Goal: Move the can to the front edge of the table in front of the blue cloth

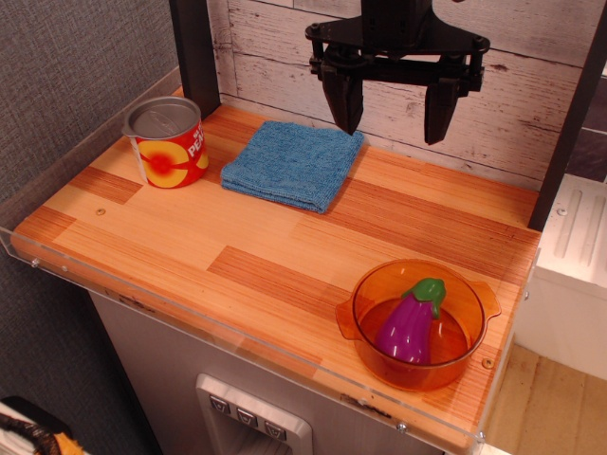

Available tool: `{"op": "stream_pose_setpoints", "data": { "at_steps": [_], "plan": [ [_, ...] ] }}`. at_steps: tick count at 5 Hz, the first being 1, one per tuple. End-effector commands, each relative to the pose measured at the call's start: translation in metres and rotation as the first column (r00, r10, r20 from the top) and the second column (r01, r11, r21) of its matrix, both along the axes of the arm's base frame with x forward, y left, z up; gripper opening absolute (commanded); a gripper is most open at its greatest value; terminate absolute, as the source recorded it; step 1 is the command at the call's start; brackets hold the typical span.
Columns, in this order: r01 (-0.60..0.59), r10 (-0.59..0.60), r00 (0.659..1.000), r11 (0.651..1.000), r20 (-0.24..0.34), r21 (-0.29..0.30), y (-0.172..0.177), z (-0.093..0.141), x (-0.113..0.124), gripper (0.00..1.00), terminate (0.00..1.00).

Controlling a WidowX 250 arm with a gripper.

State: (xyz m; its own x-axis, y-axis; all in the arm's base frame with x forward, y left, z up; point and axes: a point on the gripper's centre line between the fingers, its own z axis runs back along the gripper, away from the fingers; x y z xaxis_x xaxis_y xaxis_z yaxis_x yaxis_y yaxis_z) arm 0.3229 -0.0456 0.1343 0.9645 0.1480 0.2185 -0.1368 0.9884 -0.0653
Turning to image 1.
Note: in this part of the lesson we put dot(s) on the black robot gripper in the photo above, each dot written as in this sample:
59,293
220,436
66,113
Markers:
399,42

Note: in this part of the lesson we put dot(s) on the red peach can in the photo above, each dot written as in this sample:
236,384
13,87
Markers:
168,141

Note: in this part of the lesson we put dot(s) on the blue folded cloth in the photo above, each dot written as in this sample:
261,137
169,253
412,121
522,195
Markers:
295,165

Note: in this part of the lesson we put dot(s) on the orange transparent pot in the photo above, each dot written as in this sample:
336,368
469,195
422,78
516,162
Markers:
464,316

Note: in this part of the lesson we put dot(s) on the purple toy eggplant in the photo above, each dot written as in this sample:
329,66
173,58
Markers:
405,335

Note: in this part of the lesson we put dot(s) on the white toy sink unit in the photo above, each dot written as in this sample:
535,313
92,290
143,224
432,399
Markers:
563,313

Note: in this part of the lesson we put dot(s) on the clear acrylic table guard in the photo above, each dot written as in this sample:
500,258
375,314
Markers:
273,337

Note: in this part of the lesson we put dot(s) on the toy fridge water dispenser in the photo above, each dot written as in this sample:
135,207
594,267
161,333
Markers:
240,423

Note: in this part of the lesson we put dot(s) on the orange black object corner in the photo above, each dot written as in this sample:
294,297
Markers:
29,429

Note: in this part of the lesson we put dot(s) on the dark right vertical post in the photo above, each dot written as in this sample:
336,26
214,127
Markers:
580,103

